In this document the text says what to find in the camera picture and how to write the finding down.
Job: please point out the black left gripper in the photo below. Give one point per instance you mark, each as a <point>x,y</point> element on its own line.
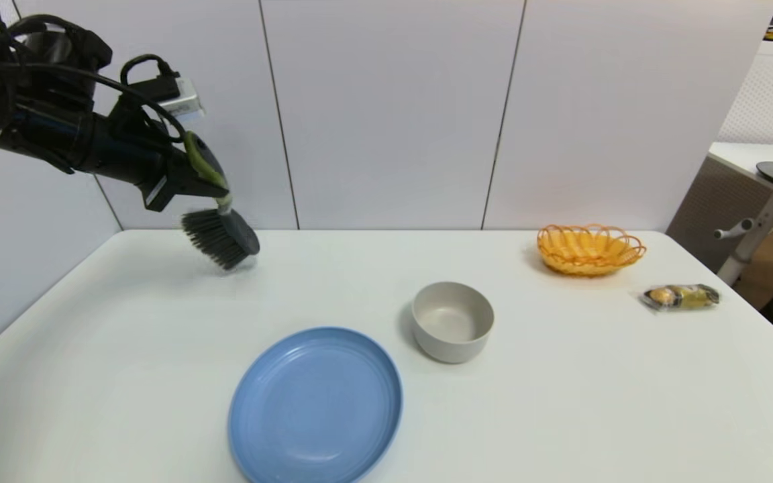
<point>135,157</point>

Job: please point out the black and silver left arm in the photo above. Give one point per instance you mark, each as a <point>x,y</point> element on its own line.
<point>51,137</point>

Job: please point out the blue round plate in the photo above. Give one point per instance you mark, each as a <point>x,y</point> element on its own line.
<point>316,406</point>

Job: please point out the beige round bowl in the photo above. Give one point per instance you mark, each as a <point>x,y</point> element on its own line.
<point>452,325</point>

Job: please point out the orange woven plastic basket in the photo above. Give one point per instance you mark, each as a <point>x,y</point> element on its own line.
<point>589,253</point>

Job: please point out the clear wrapped snack packet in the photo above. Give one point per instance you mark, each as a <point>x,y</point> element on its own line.
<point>682,296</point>

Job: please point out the grey perforated panel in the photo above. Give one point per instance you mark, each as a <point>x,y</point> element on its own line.
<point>710,208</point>

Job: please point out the white side table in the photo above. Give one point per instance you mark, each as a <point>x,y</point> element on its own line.
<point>742,155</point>

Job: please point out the white table leg with crank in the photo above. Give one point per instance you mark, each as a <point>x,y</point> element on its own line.
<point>753,235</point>

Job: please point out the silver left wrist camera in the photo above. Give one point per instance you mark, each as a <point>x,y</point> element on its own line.
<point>184,100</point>

